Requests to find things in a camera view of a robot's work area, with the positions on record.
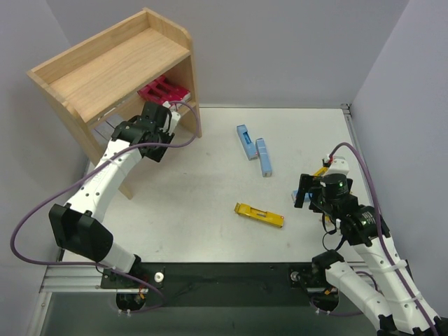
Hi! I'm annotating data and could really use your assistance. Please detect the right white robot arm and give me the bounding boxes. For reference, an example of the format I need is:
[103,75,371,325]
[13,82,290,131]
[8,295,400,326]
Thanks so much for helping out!
[295,174,447,335]

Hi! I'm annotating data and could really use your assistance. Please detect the pink toothpaste box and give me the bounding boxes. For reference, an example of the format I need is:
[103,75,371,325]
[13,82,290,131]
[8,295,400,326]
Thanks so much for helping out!
[137,86,169,106]
[148,80,190,111]
[155,76,191,102]

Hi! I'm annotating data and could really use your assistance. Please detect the silver toothpaste box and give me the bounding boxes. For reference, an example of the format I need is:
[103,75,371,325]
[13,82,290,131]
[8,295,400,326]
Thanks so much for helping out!
[94,124,113,140]
[106,115,123,128]

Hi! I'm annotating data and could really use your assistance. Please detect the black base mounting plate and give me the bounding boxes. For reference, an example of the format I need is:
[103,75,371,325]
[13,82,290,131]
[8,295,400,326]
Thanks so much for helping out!
[100,262,340,311]

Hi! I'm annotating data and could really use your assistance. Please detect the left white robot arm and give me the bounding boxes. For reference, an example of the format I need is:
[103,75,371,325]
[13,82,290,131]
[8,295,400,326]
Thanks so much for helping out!
[49,101,181,288]

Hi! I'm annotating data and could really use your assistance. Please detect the wooden two-tier shelf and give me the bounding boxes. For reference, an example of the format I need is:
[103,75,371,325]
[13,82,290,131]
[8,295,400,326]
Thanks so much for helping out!
[26,7,203,200]

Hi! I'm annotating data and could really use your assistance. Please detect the blue toothpaste box near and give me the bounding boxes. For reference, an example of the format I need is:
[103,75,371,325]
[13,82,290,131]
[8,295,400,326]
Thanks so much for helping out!
[291,190,309,202]

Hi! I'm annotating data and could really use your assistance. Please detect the blue toothpaste box far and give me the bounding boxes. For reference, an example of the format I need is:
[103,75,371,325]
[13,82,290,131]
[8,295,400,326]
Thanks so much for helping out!
[236,125,258,160]

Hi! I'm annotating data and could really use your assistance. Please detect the aluminium frame rail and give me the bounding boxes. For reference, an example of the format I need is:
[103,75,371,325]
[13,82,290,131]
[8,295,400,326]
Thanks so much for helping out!
[41,262,324,297]

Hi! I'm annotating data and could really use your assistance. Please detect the blue toothpaste box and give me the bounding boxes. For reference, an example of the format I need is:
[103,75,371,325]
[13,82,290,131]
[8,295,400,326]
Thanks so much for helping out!
[291,190,309,202]
[236,125,258,160]
[255,138,272,177]

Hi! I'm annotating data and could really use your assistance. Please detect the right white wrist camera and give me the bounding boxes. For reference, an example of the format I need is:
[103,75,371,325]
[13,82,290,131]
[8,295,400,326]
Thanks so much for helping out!
[323,156,349,176]

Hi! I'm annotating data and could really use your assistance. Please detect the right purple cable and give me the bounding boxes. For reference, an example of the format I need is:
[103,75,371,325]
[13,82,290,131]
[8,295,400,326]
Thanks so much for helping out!
[328,142,438,336]

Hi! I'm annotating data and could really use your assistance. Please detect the blue toothpaste box middle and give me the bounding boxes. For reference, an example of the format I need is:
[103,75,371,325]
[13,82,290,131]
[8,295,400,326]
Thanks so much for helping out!
[255,138,272,177]

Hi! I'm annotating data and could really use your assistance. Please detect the yellow toothpaste box front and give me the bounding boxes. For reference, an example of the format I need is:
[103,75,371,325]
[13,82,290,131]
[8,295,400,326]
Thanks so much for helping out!
[234,203,284,228]

